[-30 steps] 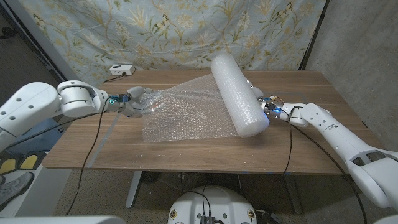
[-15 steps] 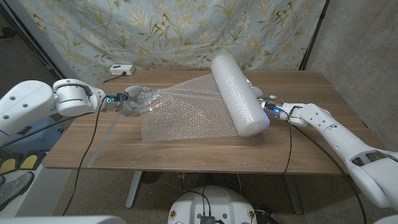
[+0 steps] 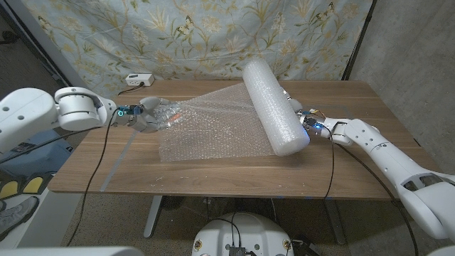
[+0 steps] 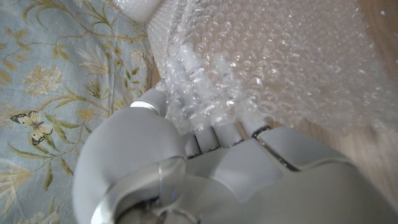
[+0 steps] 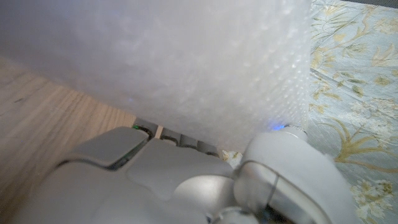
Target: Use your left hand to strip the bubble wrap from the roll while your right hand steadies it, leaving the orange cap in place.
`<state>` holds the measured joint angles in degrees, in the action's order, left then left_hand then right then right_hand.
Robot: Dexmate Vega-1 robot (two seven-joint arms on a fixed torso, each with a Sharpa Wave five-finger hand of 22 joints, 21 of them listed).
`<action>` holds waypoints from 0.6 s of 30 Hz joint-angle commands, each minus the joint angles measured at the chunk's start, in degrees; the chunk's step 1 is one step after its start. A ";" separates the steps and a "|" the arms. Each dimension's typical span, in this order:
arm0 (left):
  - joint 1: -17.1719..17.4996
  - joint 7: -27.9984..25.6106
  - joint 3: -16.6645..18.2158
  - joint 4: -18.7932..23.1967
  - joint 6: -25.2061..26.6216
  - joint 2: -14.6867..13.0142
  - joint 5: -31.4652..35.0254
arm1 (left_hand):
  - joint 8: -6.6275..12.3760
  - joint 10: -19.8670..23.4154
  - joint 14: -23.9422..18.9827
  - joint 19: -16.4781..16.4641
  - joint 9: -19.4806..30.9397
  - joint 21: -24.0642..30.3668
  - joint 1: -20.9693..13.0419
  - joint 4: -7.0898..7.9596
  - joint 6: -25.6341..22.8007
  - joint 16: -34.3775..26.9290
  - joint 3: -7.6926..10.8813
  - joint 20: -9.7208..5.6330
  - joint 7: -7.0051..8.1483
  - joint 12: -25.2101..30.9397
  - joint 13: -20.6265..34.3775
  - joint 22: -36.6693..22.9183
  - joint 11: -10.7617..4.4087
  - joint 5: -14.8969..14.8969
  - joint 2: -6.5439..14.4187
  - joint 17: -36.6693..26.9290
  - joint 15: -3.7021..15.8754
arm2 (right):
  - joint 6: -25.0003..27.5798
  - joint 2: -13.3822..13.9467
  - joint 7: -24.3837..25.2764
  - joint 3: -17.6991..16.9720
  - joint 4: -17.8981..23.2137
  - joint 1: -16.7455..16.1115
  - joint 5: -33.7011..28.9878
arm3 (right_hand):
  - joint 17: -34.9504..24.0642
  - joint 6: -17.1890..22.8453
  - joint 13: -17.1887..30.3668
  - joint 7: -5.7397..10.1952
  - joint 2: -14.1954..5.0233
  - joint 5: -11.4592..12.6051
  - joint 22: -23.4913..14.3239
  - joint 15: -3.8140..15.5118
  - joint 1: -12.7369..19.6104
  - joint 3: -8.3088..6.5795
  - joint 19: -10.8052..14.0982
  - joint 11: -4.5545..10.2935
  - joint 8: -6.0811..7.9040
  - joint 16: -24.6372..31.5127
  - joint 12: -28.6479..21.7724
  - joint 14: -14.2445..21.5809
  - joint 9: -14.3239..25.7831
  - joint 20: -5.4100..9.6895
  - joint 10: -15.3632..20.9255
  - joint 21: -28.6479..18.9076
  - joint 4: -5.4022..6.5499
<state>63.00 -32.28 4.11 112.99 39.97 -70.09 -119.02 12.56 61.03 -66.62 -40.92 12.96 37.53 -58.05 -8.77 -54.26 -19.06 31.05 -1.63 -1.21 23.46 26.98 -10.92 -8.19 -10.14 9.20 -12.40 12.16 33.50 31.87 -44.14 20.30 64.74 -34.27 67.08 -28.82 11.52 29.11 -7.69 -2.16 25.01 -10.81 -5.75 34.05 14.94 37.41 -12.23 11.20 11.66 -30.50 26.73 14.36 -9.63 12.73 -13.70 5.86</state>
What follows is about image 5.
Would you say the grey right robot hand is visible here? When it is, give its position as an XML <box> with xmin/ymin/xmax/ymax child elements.
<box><xmin>12</xmin><ymin>117</ymin><xmax>361</xmax><ymax>224</ymax></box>

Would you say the clear bubble wrap roll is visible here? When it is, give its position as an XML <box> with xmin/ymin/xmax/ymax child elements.
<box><xmin>0</xmin><ymin>0</ymin><xmax>313</xmax><ymax>153</ymax></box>

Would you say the floral blue backdrop cloth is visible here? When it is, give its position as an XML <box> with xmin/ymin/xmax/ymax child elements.
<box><xmin>219</xmin><ymin>0</ymin><xmax>398</xmax><ymax>224</ymax></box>

